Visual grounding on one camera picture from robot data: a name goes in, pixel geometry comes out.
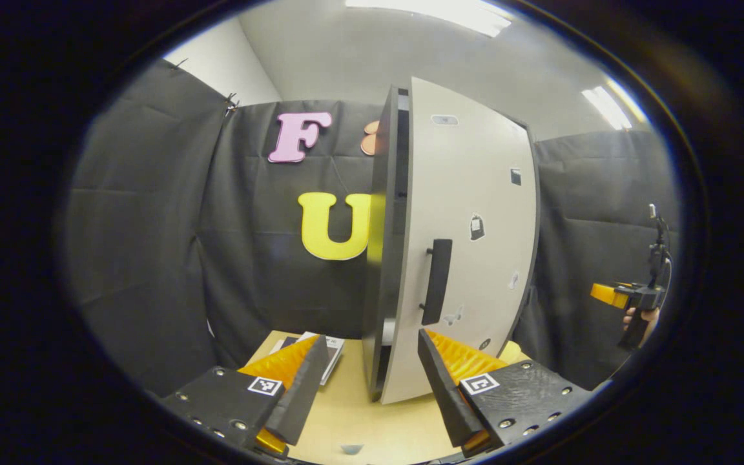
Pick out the white cabinet door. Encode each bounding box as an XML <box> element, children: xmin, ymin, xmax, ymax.
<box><xmin>382</xmin><ymin>76</ymin><xmax>541</xmax><ymax>406</ymax></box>

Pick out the ceiling light panel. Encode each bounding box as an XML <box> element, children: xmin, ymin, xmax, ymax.
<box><xmin>581</xmin><ymin>79</ymin><xmax>647</xmax><ymax>131</ymax></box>
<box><xmin>345</xmin><ymin>0</ymin><xmax>515</xmax><ymax>37</ymax></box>

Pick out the black door handle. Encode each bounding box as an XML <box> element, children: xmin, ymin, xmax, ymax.
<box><xmin>419</xmin><ymin>238</ymin><xmax>453</xmax><ymax>326</ymax></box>

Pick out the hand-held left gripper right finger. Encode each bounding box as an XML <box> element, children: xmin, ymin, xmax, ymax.
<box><xmin>417</xmin><ymin>328</ymin><xmax>595</xmax><ymax>458</ymax></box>

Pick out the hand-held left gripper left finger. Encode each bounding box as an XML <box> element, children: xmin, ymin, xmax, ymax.
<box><xmin>160</xmin><ymin>334</ymin><xmax>331</xmax><ymax>456</ymax></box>

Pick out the black backdrop cloth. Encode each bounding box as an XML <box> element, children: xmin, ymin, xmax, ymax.
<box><xmin>62</xmin><ymin>58</ymin><xmax>679</xmax><ymax>398</ymax></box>

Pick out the grey cabinet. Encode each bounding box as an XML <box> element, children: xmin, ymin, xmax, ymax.
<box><xmin>361</xmin><ymin>84</ymin><xmax>411</xmax><ymax>402</ymax></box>

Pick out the black and white booklet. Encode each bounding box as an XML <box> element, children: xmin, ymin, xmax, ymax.
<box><xmin>271</xmin><ymin>331</ymin><xmax>346</xmax><ymax>386</ymax></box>

